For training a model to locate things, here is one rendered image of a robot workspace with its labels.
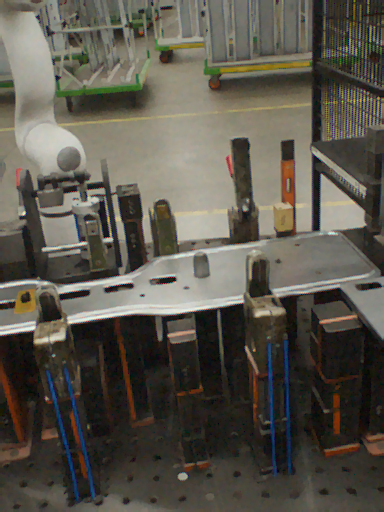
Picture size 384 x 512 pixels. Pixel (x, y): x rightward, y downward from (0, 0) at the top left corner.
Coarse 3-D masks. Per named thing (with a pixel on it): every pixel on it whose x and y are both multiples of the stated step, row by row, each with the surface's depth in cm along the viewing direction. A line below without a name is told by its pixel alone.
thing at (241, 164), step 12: (240, 144) 122; (240, 156) 126; (240, 168) 127; (240, 180) 128; (240, 192) 128; (252, 192) 128; (240, 204) 128; (252, 204) 129; (240, 216) 129; (252, 216) 130
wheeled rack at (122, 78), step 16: (128, 0) 658; (48, 32) 671; (64, 32) 672; (80, 32) 845; (144, 32) 845; (64, 48) 727; (96, 64) 854; (128, 64) 829; (144, 64) 818; (80, 80) 747; (96, 80) 737; (112, 80) 727; (128, 80) 709; (144, 80) 740; (64, 96) 703
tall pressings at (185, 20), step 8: (184, 0) 983; (184, 8) 988; (200, 8) 987; (184, 16) 992; (200, 16) 991; (184, 24) 997; (200, 24) 996; (184, 32) 1002; (192, 32) 994; (200, 32) 999; (256, 32) 972
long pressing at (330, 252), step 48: (288, 240) 129; (336, 240) 127; (0, 288) 121; (96, 288) 117; (144, 288) 116; (192, 288) 114; (240, 288) 113; (288, 288) 111; (336, 288) 111; (0, 336) 107
